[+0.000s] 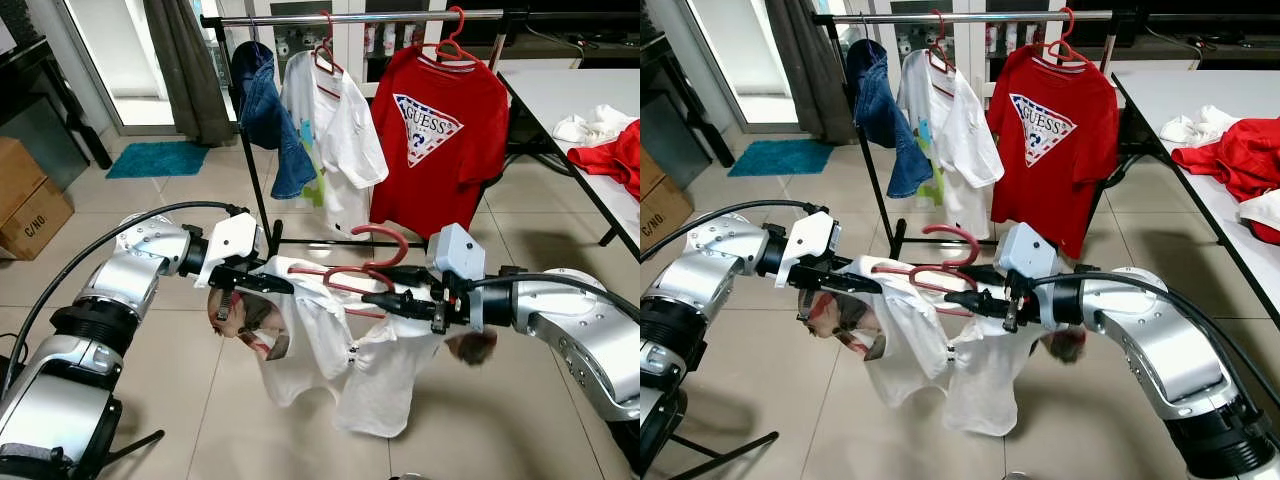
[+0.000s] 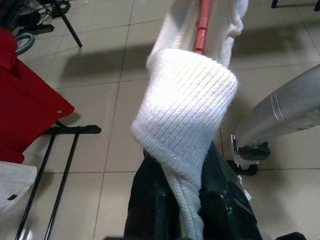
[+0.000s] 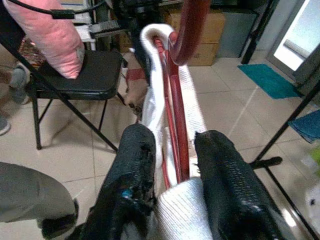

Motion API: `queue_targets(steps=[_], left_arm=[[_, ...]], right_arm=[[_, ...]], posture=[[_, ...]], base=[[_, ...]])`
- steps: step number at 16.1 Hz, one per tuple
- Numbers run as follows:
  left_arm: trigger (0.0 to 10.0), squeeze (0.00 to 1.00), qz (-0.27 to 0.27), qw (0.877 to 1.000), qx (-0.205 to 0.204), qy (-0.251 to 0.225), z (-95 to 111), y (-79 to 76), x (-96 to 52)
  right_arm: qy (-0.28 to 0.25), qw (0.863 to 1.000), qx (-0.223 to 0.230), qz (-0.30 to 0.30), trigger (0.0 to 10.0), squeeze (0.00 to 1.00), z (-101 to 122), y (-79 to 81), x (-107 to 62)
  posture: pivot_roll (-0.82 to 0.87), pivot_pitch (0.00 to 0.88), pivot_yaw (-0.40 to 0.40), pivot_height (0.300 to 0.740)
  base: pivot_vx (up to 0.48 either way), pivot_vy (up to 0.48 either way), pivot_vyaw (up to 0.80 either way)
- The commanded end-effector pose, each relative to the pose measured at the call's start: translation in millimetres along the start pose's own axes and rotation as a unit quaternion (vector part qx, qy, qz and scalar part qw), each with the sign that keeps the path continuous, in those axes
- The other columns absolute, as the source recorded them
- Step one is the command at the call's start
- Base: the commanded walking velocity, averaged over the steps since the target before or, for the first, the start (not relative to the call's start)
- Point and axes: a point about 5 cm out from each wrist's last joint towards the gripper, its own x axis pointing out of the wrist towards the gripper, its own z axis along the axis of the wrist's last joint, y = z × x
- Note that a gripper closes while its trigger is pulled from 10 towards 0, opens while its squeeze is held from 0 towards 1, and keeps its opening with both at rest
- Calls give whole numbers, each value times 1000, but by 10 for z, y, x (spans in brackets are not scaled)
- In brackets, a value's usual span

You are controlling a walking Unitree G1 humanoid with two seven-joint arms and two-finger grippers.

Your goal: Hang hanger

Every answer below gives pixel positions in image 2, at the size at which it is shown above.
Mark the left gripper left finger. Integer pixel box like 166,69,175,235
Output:
124,149,185,240

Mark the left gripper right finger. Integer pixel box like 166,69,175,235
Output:
197,142,263,240

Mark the white polo shirt checked trim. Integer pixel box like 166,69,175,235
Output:
130,0,252,240

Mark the white shirt with small text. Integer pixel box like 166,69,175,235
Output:
0,159,38,211

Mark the red plastic hanger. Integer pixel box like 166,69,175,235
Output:
192,0,214,56

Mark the red logo t-shirt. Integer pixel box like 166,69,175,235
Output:
0,26,75,165

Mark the black tripod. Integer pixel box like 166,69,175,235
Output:
48,0,83,48

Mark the black clothes rack frame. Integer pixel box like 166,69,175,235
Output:
14,123,102,240

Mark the grey hose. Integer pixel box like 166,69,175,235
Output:
14,31,36,55

